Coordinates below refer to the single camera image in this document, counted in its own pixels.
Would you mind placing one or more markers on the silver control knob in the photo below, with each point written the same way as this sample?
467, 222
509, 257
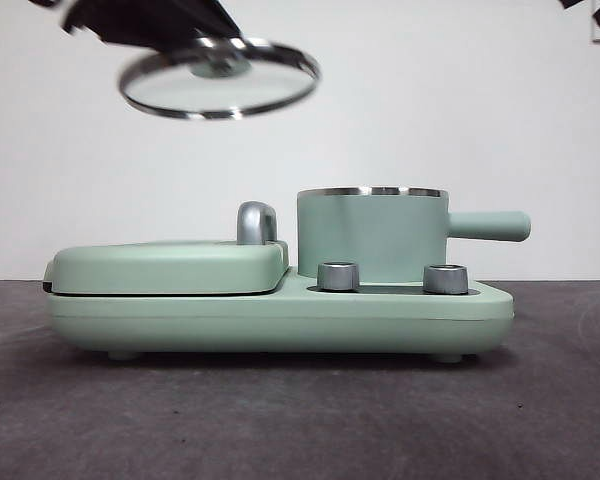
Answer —
337, 277
445, 280

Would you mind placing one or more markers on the mint green breakfast machine base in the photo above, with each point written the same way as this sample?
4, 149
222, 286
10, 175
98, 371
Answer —
280, 320

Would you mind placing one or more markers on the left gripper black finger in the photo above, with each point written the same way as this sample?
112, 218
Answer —
155, 22

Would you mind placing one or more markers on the mint green griddle cover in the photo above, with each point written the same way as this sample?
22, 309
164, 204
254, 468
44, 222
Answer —
165, 267

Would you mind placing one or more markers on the glass lid with green knob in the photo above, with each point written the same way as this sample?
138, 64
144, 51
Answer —
220, 65

